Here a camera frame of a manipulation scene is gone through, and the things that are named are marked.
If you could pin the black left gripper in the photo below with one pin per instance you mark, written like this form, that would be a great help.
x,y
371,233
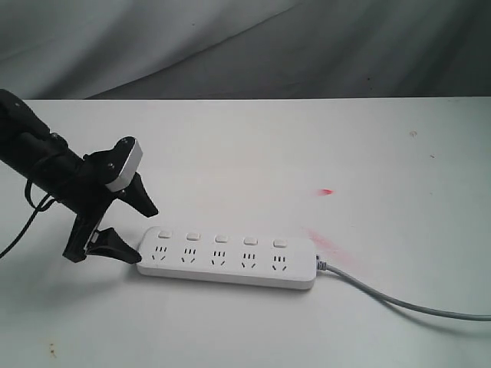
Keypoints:
x,y
77,183

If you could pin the white five-outlet power strip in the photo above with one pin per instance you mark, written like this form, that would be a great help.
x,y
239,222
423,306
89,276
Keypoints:
x,y
265,261

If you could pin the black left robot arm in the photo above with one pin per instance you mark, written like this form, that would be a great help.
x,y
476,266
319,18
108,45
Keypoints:
x,y
26,142

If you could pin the grey backdrop cloth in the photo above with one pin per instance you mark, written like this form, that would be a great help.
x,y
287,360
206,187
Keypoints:
x,y
245,49

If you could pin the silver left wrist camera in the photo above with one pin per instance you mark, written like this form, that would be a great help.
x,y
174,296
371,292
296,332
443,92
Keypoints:
x,y
121,164

